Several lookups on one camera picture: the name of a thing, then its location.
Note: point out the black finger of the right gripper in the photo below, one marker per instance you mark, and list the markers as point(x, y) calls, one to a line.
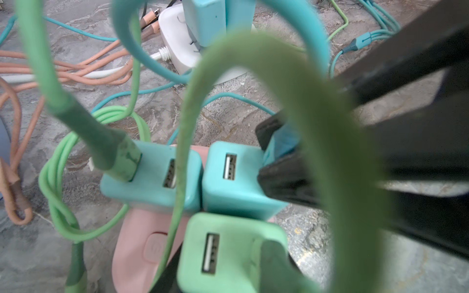
point(339, 165)

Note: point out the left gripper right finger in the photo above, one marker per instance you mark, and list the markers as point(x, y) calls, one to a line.
point(278, 274)

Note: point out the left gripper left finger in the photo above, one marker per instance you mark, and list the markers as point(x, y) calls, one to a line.
point(167, 283)

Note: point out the pink power strip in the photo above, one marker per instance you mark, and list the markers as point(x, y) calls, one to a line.
point(143, 241)

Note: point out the light green charger plug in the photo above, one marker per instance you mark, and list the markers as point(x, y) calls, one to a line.
point(221, 254)

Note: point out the teal charger plug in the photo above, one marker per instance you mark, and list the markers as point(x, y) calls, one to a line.
point(229, 184)
point(154, 185)

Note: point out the white power strip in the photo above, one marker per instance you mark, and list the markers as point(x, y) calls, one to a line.
point(183, 52)

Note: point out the teal chargers on white strip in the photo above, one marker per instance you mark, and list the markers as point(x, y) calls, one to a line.
point(208, 20)

